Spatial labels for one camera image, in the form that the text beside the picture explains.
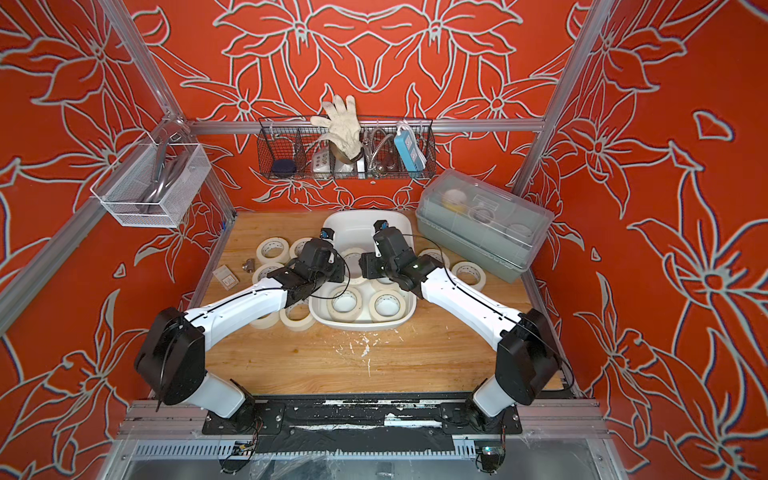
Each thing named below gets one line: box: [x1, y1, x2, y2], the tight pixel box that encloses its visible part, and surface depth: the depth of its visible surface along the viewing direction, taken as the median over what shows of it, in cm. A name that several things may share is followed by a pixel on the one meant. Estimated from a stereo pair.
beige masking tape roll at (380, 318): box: [368, 290, 406, 323], surface depth 92 cm
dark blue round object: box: [272, 159, 295, 175], surface depth 102 cm
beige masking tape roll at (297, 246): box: [289, 237, 313, 259], surface depth 108 cm
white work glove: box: [310, 95, 363, 164], surface depth 91 cm
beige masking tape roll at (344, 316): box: [326, 286, 362, 322], surface depth 91 cm
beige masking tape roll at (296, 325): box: [279, 299, 315, 332], surface depth 89 cm
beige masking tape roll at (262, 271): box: [252, 264, 284, 284], surface depth 101 cm
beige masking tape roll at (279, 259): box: [256, 237, 290, 265], surface depth 105 cm
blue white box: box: [394, 130, 427, 172], surface depth 89 cm
